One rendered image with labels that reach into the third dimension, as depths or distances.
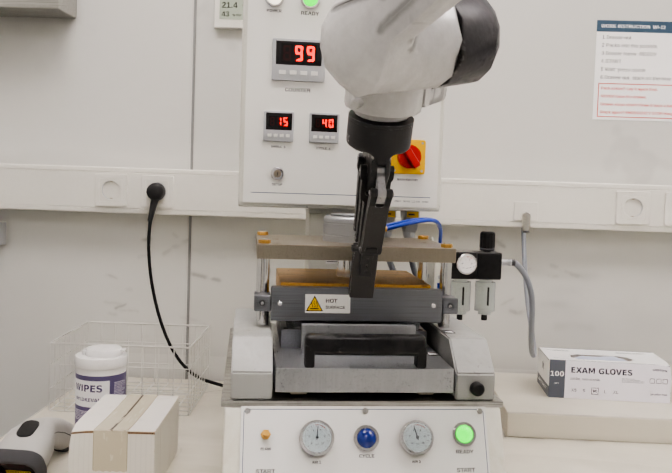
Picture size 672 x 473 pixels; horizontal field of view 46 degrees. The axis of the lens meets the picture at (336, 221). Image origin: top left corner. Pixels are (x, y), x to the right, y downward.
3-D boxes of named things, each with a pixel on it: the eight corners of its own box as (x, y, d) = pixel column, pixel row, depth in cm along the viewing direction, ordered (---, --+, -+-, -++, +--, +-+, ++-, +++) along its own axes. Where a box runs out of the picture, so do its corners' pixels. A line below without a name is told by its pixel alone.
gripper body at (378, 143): (345, 100, 93) (338, 173, 97) (353, 123, 86) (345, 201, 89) (407, 104, 94) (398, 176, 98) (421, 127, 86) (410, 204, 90)
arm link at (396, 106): (351, 74, 83) (346, 123, 85) (467, 81, 85) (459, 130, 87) (340, 47, 94) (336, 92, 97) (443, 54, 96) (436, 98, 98)
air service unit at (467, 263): (423, 317, 132) (427, 229, 132) (507, 318, 134) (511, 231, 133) (430, 322, 127) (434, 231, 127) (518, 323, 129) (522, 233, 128)
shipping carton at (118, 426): (105, 447, 129) (106, 392, 128) (183, 451, 128) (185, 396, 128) (60, 492, 110) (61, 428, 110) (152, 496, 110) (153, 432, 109)
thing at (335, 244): (254, 286, 129) (256, 207, 128) (440, 290, 132) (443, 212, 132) (255, 312, 105) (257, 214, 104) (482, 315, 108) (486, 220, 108)
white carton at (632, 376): (536, 381, 164) (538, 346, 163) (650, 387, 162) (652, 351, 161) (547, 397, 151) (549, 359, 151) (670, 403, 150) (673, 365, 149)
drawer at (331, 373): (268, 346, 124) (270, 297, 124) (406, 348, 127) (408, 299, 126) (274, 399, 95) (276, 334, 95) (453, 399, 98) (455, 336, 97)
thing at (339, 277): (275, 293, 123) (277, 232, 122) (415, 295, 125) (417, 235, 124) (279, 312, 105) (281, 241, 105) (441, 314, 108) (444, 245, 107)
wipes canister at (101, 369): (84, 424, 140) (85, 341, 139) (132, 427, 139) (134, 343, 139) (65, 441, 131) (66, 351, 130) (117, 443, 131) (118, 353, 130)
